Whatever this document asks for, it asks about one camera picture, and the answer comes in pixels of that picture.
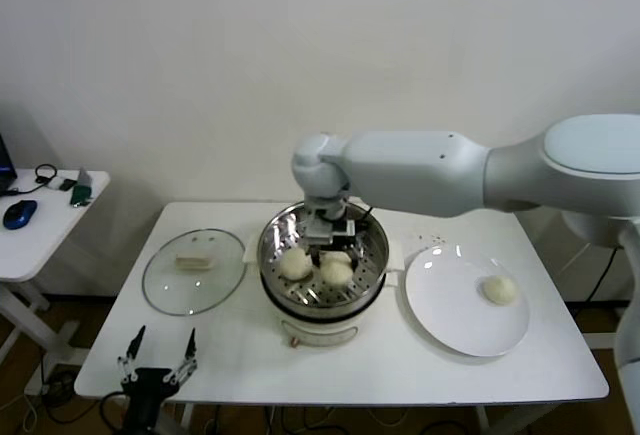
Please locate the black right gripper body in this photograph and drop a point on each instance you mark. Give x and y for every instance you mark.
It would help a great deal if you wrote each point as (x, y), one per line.
(345, 242)

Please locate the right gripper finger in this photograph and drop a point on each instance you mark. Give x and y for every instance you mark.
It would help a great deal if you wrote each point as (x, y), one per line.
(355, 260)
(316, 259)

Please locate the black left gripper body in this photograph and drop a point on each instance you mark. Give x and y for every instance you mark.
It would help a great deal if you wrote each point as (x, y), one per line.
(147, 390)

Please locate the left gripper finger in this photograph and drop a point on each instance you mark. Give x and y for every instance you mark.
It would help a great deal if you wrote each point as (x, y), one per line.
(190, 360)
(134, 347)

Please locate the white steamed baozi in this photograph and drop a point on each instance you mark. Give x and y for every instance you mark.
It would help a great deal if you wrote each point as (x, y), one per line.
(498, 290)
(336, 275)
(296, 263)

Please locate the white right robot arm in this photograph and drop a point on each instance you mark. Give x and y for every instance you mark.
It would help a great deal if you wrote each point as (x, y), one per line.
(425, 170)

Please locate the stainless steel steamer basket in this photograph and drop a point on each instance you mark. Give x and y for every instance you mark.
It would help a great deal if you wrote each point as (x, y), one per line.
(280, 235)

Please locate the white round plate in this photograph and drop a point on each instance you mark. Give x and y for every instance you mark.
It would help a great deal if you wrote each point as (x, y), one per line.
(450, 295)

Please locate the small black device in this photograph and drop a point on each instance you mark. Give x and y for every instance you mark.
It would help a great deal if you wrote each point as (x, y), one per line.
(68, 184)

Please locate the blue computer mouse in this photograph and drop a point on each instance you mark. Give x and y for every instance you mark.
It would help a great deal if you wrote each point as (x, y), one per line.
(21, 212)

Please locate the small white adapter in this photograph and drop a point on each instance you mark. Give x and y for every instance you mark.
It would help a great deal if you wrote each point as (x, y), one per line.
(54, 184)

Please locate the dark computer monitor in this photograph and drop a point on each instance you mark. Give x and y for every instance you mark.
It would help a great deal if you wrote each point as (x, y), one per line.
(6, 160)

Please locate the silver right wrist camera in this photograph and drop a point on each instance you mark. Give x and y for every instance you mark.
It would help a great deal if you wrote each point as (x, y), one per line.
(320, 232)

